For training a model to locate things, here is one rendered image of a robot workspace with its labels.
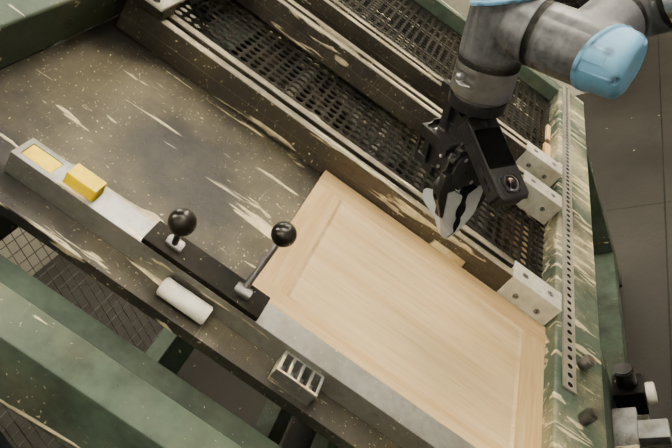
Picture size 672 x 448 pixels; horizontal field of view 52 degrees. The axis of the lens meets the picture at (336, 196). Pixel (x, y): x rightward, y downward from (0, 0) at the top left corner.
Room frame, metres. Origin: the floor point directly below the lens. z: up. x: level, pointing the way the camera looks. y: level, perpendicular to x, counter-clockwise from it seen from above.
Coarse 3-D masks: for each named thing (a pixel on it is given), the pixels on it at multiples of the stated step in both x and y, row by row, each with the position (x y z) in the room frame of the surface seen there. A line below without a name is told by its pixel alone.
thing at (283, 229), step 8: (280, 224) 0.91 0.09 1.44; (288, 224) 0.91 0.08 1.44; (272, 232) 0.91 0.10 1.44; (280, 232) 0.90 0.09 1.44; (288, 232) 0.90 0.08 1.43; (296, 232) 0.91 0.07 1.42; (272, 240) 0.91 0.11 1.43; (280, 240) 0.90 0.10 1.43; (288, 240) 0.90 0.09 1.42; (272, 248) 0.91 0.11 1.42; (264, 256) 0.91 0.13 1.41; (264, 264) 0.91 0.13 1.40; (256, 272) 0.91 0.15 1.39; (248, 280) 0.90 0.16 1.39; (240, 288) 0.90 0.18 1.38; (248, 288) 0.90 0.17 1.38; (240, 296) 0.89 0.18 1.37; (248, 296) 0.89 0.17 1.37
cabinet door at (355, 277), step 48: (336, 192) 1.28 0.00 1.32; (336, 240) 1.15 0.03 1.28; (384, 240) 1.21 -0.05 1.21; (288, 288) 0.99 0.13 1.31; (336, 288) 1.04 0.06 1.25; (384, 288) 1.09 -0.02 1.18; (432, 288) 1.15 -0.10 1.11; (480, 288) 1.21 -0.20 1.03; (336, 336) 0.94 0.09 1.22; (384, 336) 0.98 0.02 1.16; (432, 336) 1.03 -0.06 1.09; (480, 336) 1.08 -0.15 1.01; (528, 336) 1.14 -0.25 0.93; (432, 384) 0.93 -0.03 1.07; (480, 384) 0.97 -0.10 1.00; (528, 384) 1.02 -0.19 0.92; (480, 432) 0.87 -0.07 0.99; (528, 432) 0.91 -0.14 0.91
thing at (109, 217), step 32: (64, 160) 1.01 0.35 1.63; (64, 192) 0.96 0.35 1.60; (96, 224) 0.95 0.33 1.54; (128, 224) 0.95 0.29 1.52; (128, 256) 0.94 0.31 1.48; (160, 256) 0.92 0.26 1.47; (192, 288) 0.91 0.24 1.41; (224, 320) 0.90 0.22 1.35; (288, 320) 0.90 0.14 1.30; (320, 352) 0.87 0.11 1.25; (352, 384) 0.84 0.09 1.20; (384, 384) 0.86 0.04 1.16; (384, 416) 0.82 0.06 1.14; (416, 416) 0.83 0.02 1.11
